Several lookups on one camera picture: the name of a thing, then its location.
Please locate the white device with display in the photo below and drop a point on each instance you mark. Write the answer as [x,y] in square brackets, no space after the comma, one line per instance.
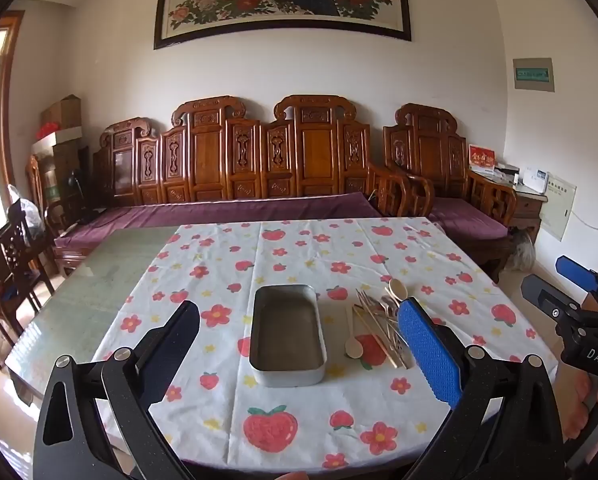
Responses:
[536,179]

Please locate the rectangular metal tray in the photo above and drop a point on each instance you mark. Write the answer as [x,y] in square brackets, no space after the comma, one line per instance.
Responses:
[288,340]

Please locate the strawberry print tablecloth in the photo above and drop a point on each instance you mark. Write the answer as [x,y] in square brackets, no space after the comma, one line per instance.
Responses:
[259,270]

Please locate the purple sofa cushion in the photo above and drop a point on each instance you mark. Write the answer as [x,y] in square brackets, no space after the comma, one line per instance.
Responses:
[219,212]

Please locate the dark wooden dining chair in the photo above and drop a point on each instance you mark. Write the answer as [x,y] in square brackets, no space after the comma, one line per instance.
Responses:
[14,270]

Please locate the brown cardboard box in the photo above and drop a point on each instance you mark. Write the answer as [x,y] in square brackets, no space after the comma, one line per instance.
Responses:
[63,112]

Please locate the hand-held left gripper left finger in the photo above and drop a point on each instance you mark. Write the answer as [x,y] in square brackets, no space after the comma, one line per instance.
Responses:
[180,340]

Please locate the carved wooden armchair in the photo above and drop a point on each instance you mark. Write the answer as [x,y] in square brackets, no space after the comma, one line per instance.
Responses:
[431,160]

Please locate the purple armchair cushion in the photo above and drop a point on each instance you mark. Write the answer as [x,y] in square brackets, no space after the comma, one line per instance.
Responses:
[471,217]

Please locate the grey plastic bag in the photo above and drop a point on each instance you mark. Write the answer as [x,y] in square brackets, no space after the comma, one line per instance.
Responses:
[523,252]

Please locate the metal spoon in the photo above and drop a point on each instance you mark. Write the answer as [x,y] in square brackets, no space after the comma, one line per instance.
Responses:
[386,305]

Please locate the wooden door frame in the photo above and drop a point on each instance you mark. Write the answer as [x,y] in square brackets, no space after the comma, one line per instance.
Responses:
[1,90]

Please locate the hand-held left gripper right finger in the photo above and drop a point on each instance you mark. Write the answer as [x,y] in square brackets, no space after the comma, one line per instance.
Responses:
[429,350]

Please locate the person's right hand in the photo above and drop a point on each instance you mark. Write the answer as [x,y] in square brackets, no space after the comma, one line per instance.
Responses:
[581,405]

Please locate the wooden side table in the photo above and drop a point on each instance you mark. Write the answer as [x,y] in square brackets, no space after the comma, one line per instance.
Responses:
[529,207]

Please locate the cream spoon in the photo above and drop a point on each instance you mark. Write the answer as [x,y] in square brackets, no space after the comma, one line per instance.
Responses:
[398,290]
[354,346]

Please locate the white wall panel door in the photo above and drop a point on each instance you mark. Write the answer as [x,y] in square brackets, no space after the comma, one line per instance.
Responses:
[558,207]

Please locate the red desk calendar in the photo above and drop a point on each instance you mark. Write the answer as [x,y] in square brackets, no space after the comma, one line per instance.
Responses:
[482,160]

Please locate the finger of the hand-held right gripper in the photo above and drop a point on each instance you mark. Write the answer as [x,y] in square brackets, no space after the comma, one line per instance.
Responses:
[546,297]
[576,271]

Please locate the white plastic bag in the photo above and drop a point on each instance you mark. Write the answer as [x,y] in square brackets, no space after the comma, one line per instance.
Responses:
[25,212]

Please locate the grey wall box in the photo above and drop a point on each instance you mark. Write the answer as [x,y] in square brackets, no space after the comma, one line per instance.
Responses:
[533,75]

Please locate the carved wooden sofa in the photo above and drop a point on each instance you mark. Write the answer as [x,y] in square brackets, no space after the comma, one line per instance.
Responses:
[259,155]

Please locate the light wooden chopstick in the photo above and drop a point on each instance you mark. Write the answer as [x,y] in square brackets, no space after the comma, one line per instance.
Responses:
[371,305]

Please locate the cutlery pile on tablecloth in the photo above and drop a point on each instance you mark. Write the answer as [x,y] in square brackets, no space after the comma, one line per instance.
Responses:
[374,335]

